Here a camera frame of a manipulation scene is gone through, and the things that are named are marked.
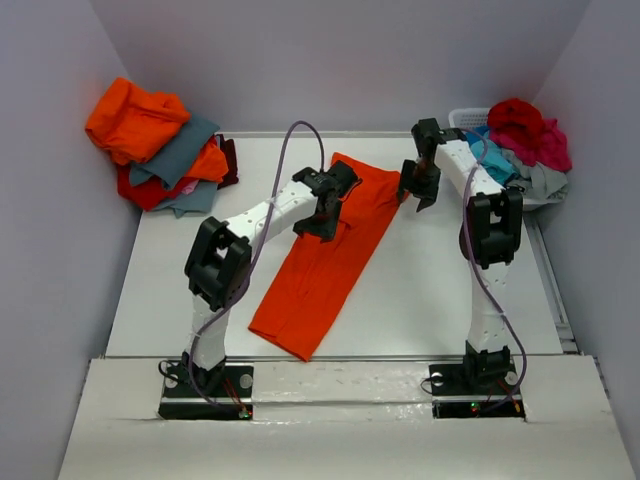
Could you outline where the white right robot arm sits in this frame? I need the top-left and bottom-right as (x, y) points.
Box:
(397, 118), (523, 397)

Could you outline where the white plastic laundry basket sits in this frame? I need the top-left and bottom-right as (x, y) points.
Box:
(448, 107), (559, 211)

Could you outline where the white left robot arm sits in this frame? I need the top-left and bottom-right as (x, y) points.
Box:
(181, 161), (361, 398)

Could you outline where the teal shirt in basket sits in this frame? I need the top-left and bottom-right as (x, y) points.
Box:
(465, 125), (517, 185)

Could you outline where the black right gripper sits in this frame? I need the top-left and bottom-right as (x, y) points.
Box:
(396, 159), (441, 211)

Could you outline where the magenta shirt in basket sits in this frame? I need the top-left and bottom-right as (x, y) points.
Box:
(489, 119), (573, 173)

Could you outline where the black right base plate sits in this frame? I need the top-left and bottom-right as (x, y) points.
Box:
(421, 363), (526, 420)

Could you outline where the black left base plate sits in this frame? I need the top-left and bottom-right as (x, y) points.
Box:
(158, 360), (254, 421)

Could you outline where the orange folded shirt on pile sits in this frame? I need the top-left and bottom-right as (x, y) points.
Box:
(85, 77), (191, 165)

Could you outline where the grey-blue folded shirt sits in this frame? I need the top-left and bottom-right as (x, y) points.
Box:
(129, 113), (219, 189)

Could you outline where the red shirt in basket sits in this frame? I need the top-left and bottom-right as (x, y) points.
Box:
(487, 98), (545, 148)

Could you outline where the orange t shirt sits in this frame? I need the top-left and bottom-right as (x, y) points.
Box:
(248, 152), (400, 361)

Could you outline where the grey shirt in basket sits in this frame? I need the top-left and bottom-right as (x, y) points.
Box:
(502, 149), (569, 202)

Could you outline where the pink folded shirt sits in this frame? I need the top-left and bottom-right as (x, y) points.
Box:
(181, 179), (199, 195)

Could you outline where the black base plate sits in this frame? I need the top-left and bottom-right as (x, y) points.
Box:
(158, 360), (254, 421)
(421, 363), (526, 420)

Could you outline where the dark maroon folded shirt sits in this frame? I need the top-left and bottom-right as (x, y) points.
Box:
(217, 134), (239, 190)

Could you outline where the red folded shirt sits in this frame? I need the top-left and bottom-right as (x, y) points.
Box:
(116, 141), (228, 211)

